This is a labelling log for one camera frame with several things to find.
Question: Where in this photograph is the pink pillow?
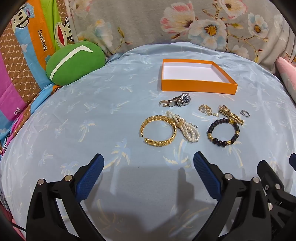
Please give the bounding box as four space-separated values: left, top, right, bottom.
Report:
275 57 296 102

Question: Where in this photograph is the light blue palm-print sheet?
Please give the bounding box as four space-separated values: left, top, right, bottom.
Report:
0 42 296 241

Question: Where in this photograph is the orange shallow box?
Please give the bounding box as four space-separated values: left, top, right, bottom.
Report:
161 59 238 95

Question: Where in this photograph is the gold watch band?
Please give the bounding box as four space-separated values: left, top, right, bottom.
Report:
218 105 245 126

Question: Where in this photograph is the black bead bracelet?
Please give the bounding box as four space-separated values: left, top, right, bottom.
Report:
206 118 240 146

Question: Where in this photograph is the gold braided bangle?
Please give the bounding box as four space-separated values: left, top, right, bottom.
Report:
139 115 177 146

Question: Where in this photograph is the silver wristwatch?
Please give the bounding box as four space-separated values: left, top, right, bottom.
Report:
167 93 191 108

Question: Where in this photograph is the black cable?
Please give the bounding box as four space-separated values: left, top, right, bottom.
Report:
10 220 27 232

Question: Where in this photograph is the white pearl bracelet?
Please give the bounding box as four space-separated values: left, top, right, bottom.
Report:
166 110 200 143

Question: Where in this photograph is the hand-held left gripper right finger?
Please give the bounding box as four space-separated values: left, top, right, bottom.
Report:
193 152 276 241

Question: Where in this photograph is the green round cushion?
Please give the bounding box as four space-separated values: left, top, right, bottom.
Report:
46 41 106 86

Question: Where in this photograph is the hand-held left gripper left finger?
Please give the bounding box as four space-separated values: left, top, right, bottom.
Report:
26 153 104 241

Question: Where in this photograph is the cartoon printed blanket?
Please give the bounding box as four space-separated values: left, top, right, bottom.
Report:
0 0 77 163

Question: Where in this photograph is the grey floral blanket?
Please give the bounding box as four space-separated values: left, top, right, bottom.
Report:
65 0 296 77

